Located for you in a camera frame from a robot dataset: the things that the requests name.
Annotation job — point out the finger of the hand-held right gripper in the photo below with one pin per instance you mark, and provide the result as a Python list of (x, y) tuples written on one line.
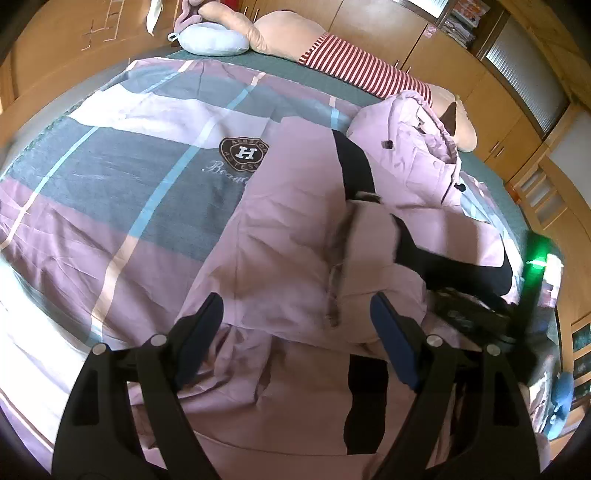
[(466, 316)]

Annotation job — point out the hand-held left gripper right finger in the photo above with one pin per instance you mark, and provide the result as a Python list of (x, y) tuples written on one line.
[(392, 332)]

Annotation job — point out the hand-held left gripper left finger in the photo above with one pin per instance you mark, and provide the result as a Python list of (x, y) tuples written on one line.
[(203, 323)]

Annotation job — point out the pink hooded jacket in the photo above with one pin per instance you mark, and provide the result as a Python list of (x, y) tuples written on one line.
[(286, 221)]

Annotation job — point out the blue plush toy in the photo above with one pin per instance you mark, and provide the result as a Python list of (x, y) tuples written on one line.
[(561, 397)]

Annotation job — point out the pink grey plaid bedsheet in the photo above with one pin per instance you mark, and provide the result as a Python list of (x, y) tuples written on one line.
[(138, 184)]

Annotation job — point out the frosted glass window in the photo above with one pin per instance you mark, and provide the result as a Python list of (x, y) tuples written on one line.
[(521, 60)]

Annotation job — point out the green bed mat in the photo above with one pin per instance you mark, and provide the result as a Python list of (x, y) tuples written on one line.
[(286, 69)]

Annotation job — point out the grey neck pillow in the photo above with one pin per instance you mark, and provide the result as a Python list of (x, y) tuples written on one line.
[(207, 39)]

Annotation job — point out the stack of books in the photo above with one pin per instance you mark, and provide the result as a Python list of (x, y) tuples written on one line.
[(466, 18)]

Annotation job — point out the striped plush dog toy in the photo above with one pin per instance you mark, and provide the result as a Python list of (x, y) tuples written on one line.
[(277, 32)]

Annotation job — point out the small pink plush toy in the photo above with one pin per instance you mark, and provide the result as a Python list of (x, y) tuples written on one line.
[(187, 14)]

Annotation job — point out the white towel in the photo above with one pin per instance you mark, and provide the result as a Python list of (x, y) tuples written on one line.
[(154, 14)]

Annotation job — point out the wooden wall cabinets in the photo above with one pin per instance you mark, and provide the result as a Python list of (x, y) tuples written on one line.
[(392, 27)]

